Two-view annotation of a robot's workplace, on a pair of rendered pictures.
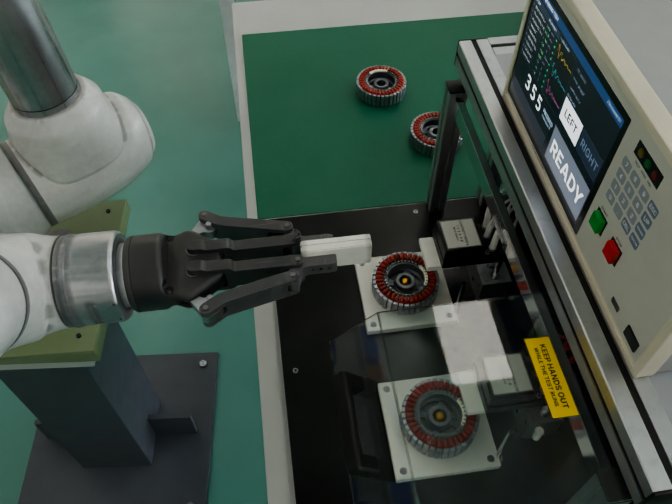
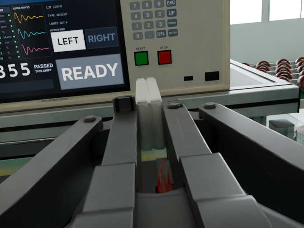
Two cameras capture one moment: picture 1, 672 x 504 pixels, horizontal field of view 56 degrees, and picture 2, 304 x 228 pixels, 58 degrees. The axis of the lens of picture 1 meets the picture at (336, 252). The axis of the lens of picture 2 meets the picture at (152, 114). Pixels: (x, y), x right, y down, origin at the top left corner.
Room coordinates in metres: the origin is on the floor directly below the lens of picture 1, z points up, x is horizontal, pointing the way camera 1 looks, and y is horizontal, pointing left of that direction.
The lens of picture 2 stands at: (0.36, 0.18, 1.24)
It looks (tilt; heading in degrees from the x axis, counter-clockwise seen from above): 19 degrees down; 277
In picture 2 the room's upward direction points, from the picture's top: 5 degrees counter-clockwise
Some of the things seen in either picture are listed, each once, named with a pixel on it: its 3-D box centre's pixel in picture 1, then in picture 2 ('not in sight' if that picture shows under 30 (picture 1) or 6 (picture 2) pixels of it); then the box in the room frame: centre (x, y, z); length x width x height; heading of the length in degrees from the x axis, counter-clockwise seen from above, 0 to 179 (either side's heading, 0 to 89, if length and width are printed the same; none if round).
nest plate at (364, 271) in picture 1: (404, 290); not in sight; (0.61, -0.12, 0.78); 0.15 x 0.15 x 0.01; 8
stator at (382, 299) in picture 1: (405, 282); not in sight; (0.61, -0.12, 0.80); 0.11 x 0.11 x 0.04
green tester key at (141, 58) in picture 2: (598, 221); (141, 58); (0.42, -0.27, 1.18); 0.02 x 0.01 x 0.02; 8
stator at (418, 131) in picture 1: (436, 134); not in sight; (1.01, -0.21, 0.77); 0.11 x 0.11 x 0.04
